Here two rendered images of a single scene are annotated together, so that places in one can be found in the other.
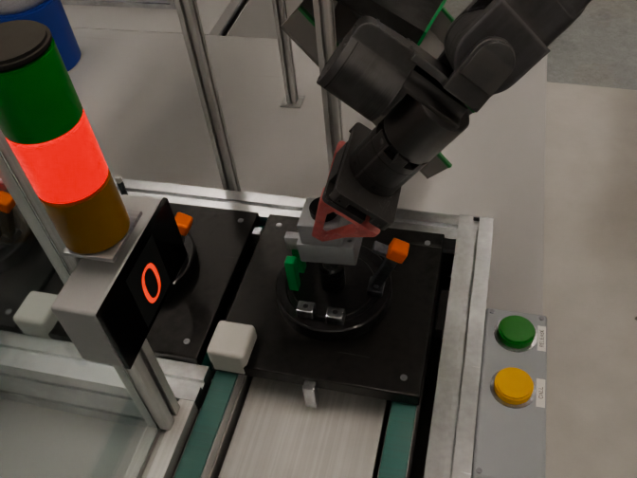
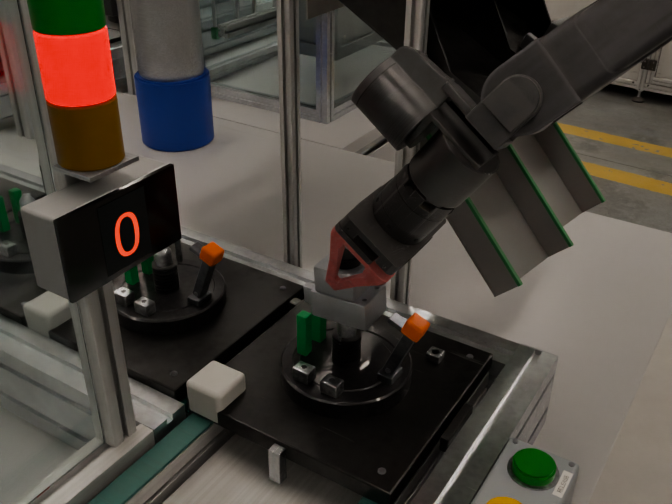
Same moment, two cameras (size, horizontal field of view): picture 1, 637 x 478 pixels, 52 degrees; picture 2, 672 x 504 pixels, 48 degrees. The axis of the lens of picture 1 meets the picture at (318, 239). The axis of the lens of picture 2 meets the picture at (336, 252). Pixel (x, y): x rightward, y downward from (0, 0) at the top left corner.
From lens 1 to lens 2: 0.22 m
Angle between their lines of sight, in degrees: 19
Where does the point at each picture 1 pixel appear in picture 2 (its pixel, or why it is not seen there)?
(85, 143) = (96, 53)
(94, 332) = (49, 245)
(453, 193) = (537, 342)
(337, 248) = (349, 304)
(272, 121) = not seen: hidden behind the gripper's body
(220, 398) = (182, 439)
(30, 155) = (45, 45)
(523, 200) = (617, 370)
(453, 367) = (445, 481)
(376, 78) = (404, 99)
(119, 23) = (262, 122)
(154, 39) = not seen: hidden behind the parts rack
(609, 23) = not seen: outside the picture
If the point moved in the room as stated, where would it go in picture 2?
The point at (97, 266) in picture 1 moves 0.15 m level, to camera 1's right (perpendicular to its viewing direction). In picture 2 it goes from (79, 191) to (267, 214)
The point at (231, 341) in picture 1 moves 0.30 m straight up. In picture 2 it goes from (214, 380) to (188, 95)
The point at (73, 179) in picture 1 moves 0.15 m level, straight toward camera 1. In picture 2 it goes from (75, 82) to (50, 170)
